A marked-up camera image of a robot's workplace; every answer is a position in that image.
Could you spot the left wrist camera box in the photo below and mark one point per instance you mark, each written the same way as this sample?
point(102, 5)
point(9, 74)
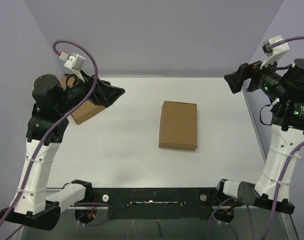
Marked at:
point(74, 62)

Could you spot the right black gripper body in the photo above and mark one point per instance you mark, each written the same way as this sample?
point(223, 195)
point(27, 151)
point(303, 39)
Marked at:
point(272, 82)

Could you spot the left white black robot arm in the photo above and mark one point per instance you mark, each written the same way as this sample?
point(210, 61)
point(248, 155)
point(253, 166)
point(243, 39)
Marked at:
point(31, 207)

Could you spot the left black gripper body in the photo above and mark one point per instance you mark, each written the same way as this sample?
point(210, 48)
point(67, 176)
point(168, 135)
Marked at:
point(72, 94)

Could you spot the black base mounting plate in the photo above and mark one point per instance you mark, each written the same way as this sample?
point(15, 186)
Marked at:
point(161, 203)

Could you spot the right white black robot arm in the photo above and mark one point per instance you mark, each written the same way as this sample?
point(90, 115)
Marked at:
point(271, 192)

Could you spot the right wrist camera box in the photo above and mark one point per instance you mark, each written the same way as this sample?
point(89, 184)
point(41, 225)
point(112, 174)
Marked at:
point(274, 48)

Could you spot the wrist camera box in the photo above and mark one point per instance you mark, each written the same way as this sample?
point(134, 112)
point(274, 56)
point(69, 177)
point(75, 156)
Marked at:
point(274, 48)
point(74, 62)

